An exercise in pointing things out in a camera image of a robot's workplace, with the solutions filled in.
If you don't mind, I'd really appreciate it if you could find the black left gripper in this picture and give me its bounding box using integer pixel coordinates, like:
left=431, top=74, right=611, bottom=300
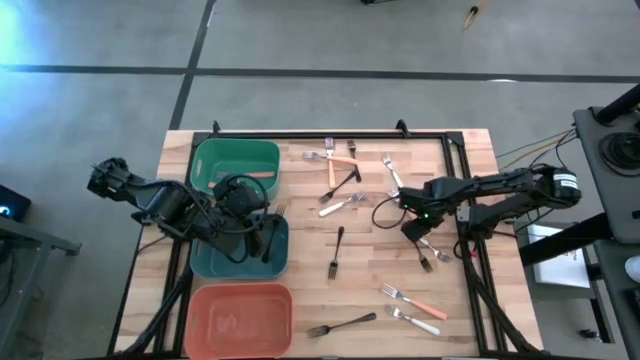
left=207, top=174, right=268, bottom=257

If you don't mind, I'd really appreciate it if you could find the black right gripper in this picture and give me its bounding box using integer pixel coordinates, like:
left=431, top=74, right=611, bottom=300
left=399, top=179, right=444, bottom=242

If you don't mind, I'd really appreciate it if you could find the black metal fork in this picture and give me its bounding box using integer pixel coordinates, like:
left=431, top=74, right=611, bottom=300
left=412, top=239, right=435, bottom=274
left=260, top=203, right=288, bottom=265
left=306, top=312, right=378, bottom=339
left=318, top=169, right=358, bottom=205
left=327, top=225, right=346, bottom=282
left=346, top=139, right=363, bottom=184

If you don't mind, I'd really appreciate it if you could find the orange plastic bin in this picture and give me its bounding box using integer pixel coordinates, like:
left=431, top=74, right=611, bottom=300
left=183, top=282, right=295, bottom=360

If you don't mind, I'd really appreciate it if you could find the green plastic bin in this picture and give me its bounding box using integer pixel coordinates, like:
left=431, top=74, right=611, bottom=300
left=189, top=138, right=282, bottom=202

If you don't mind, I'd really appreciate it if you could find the teal plastic bin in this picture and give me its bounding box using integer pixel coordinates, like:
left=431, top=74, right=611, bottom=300
left=189, top=212, right=291, bottom=281

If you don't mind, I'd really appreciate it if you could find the white paper sheet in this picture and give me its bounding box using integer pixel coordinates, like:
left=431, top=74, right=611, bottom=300
left=527, top=223, right=592, bottom=290

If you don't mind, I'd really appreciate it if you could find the black cart crossbar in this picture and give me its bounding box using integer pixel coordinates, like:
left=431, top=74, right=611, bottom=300
left=518, top=212, right=614, bottom=266

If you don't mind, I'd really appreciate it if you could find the grey equipment cart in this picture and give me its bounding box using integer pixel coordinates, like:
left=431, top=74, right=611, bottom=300
left=572, top=106, right=640, bottom=246
left=592, top=238, right=640, bottom=360

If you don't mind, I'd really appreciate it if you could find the grey metal bench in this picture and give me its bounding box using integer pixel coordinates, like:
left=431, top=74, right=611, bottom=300
left=0, top=215, right=82, bottom=351

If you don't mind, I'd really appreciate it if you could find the white round object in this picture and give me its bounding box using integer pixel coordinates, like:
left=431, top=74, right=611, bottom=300
left=624, top=254, right=640, bottom=284

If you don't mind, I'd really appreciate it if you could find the black box with blue light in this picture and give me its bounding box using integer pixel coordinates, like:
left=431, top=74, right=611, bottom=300
left=0, top=183, right=32, bottom=224

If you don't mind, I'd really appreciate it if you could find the black pole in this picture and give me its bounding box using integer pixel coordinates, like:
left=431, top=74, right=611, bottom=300
left=593, top=82, right=640, bottom=126

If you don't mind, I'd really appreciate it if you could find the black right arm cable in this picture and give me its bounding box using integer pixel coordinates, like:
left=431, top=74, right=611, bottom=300
left=371, top=195, right=409, bottom=231

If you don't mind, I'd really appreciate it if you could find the black aluminium table frame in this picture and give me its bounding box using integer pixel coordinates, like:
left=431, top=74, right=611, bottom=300
left=107, top=130, right=544, bottom=359

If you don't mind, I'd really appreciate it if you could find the coiled black cable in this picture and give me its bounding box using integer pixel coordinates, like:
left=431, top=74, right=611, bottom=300
left=598, top=130, right=640, bottom=177

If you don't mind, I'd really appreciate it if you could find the yellow hanging cable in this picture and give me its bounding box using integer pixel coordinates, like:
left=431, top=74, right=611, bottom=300
left=463, top=0, right=489, bottom=30

